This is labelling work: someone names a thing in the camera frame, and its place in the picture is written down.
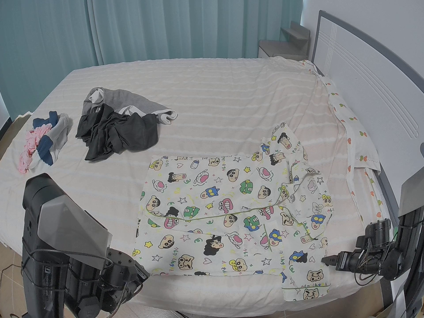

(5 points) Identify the grey and white garment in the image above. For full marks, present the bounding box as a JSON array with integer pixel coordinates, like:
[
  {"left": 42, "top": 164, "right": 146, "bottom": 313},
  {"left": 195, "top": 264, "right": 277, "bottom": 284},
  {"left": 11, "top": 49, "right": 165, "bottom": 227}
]
[{"left": 81, "top": 86, "right": 178, "bottom": 125}]

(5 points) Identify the grey bedside table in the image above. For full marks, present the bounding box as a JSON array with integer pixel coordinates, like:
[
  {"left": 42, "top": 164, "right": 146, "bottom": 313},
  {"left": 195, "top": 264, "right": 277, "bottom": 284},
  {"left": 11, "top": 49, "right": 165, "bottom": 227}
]
[{"left": 258, "top": 20, "right": 310, "bottom": 61}]

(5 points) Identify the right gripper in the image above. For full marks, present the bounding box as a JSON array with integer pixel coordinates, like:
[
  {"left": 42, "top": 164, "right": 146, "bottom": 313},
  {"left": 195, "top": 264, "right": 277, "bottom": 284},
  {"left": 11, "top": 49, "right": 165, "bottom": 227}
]
[{"left": 322, "top": 250, "right": 360, "bottom": 273}]

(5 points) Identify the white and blue sweater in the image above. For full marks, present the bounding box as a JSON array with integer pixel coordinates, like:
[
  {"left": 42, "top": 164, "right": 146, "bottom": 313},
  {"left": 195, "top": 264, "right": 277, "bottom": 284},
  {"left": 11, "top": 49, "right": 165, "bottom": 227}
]
[{"left": 28, "top": 111, "right": 73, "bottom": 167}]

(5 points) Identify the white printed pyjama top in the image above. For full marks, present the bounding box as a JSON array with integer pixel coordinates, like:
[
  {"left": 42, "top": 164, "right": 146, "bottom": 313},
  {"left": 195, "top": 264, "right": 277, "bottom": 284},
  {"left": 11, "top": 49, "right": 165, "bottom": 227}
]
[{"left": 134, "top": 122, "right": 333, "bottom": 302}]

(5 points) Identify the bed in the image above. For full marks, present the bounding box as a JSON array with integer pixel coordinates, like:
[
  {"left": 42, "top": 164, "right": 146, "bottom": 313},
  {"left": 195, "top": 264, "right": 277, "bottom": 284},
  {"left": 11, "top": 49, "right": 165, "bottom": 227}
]
[{"left": 0, "top": 10, "right": 424, "bottom": 314}]

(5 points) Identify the black garment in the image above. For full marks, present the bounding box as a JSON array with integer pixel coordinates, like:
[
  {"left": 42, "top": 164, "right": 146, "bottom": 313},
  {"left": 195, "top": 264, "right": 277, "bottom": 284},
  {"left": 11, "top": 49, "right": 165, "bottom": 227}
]
[{"left": 76, "top": 104, "right": 159, "bottom": 161}]

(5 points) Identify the blue-green curtain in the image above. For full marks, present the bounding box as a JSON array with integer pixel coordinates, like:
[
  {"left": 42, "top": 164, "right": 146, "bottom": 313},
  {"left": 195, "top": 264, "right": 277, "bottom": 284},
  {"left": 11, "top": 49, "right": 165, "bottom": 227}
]
[
  {"left": 84, "top": 0, "right": 306, "bottom": 68},
  {"left": 0, "top": 0, "right": 98, "bottom": 124}
]

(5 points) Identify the black cable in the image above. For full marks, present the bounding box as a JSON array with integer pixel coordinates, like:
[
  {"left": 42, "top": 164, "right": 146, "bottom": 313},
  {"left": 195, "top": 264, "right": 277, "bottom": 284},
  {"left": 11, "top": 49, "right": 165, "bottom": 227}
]
[{"left": 0, "top": 265, "right": 24, "bottom": 283}]

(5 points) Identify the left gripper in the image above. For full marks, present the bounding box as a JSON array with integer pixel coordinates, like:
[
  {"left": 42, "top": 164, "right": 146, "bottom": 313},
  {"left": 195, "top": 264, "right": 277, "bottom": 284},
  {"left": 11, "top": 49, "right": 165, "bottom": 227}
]
[{"left": 130, "top": 263, "right": 151, "bottom": 284}]

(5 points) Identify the pink garment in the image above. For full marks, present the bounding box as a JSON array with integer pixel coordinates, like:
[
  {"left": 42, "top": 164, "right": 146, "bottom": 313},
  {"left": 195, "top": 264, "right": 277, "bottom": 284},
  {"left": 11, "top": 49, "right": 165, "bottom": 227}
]
[{"left": 18, "top": 126, "right": 50, "bottom": 174}]

